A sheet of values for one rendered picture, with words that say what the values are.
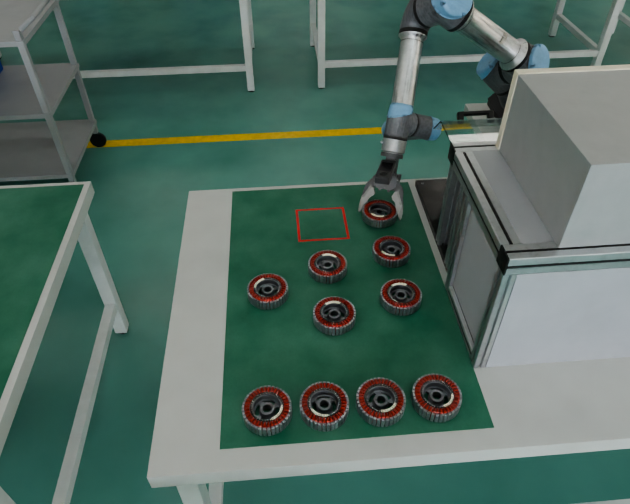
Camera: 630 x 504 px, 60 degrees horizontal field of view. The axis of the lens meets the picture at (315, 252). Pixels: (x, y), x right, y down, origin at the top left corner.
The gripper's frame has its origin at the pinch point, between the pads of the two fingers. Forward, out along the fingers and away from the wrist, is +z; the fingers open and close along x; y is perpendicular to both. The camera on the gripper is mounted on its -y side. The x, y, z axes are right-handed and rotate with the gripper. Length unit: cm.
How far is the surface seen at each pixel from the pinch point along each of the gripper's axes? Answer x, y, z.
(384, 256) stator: -6.8, -18.4, 9.0
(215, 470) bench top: 11, -77, 50
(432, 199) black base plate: -14.7, 10.8, -7.4
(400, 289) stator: -13.8, -25.3, 15.6
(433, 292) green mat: -22.5, -21.6, 15.2
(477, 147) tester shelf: -25.5, -25.4, -25.4
